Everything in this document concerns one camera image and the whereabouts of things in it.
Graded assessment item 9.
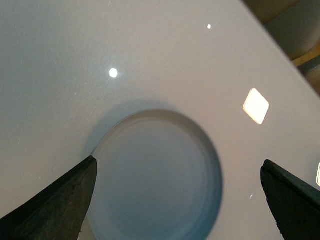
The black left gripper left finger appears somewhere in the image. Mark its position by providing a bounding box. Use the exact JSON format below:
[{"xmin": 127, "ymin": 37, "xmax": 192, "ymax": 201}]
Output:
[{"xmin": 0, "ymin": 156, "xmax": 97, "ymax": 240}]

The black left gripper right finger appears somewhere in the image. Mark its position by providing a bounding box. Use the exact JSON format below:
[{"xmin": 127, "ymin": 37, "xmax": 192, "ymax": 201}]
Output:
[{"xmin": 260, "ymin": 159, "xmax": 320, "ymax": 240}]

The light blue round plate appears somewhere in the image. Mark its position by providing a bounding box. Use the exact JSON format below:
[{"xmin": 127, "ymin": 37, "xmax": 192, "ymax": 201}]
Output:
[{"xmin": 87, "ymin": 109, "xmax": 223, "ymax": 240}]

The left beige upholstered chair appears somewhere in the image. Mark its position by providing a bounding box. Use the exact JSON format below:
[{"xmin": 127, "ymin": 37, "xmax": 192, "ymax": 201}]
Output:
[{"xmin": 241, "ymin": 0, "xmax": 320, "ymax": 76}]

